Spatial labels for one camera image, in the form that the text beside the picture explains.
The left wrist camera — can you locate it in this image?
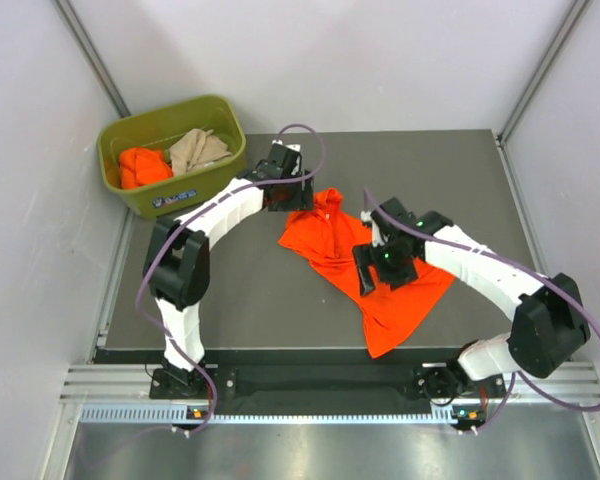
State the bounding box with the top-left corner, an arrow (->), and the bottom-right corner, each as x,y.
266,142 -> 302,179

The orange t-shirt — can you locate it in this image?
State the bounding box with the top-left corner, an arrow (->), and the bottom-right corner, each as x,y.
279,188 -> 454,358

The beige shirt in bin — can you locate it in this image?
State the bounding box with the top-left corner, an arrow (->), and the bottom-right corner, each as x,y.
168,129 -> 232,176

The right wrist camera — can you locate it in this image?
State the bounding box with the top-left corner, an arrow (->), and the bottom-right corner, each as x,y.
360,197 -> 417,246

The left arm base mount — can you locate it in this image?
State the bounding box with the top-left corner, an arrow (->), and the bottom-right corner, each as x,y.
149,363 -> 213,401

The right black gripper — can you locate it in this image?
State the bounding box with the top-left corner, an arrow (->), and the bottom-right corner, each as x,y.
354,238 -> 418,297

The olive green plastic bin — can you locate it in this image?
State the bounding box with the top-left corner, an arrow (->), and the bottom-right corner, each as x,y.
97,94 -> 246,219

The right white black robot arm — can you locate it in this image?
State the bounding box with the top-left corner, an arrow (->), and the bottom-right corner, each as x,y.
353,208 -> 591,396

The black centre mounting plate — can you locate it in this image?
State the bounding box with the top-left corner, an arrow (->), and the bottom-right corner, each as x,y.
216,365 -> 430,416

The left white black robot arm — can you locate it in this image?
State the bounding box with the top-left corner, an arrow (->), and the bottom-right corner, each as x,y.
138,169 -> 314,397

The orange shirt in bin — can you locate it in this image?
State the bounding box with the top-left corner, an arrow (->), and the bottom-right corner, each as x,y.
119,147 -> 173,189

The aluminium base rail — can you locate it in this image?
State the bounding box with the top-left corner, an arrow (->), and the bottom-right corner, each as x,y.
60,362 -> 600,428

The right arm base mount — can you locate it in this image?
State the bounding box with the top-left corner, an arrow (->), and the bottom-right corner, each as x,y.
413,363 -> 506,406

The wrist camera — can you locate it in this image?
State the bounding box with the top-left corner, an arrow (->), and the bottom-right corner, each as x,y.
360,197 -> 417,246
266,142 -> 302,179

